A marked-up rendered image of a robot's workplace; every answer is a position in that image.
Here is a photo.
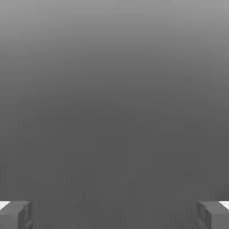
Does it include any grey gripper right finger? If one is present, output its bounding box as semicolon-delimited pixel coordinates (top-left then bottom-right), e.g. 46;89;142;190
196;200;229;229

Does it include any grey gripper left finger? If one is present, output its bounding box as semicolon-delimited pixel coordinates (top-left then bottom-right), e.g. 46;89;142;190
0;200;34;229

